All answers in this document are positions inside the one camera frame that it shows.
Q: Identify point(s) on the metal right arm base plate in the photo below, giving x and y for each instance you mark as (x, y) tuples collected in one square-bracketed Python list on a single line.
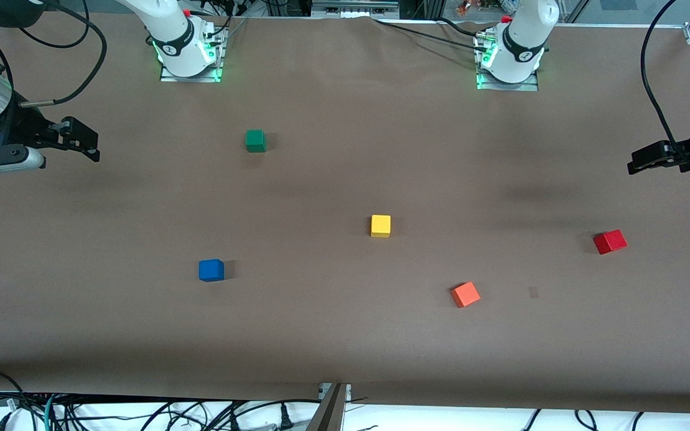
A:
[(216, 66)]

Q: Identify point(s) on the yellow cube block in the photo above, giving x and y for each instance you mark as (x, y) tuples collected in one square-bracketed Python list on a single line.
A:
[(380, 226)]

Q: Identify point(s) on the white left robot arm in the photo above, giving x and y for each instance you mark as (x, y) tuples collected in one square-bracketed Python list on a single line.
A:
[(524, 36)]

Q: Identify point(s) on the blue cube block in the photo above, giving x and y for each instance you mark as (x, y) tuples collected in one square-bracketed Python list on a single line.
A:
[(211, 270)]

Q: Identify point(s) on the red cube block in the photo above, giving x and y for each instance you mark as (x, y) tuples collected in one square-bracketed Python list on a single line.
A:
[(610, 242)]

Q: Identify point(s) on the metal bracket post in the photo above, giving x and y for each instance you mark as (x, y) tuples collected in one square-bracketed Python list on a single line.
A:
[(328, 410)]

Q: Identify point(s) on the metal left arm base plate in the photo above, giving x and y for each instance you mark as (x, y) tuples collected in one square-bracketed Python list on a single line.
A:
[(533, 85)]

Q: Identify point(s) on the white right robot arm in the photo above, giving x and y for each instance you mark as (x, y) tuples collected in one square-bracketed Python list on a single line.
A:
[(172, 36)]

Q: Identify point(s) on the brown table cover sheet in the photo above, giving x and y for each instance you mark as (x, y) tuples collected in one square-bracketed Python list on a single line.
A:
[(345, 335)]

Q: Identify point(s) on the green cube block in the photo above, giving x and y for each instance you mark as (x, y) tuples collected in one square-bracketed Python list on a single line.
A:
[(255, 141)]

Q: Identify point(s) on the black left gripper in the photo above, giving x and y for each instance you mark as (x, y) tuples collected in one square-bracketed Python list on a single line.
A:
[(685, 151)]

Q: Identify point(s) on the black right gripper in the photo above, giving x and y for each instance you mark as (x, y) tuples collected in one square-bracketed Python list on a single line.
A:
[(26, 124)]

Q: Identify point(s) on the orange cube block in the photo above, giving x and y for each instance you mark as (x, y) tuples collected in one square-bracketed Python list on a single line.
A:
[(465, 294)]

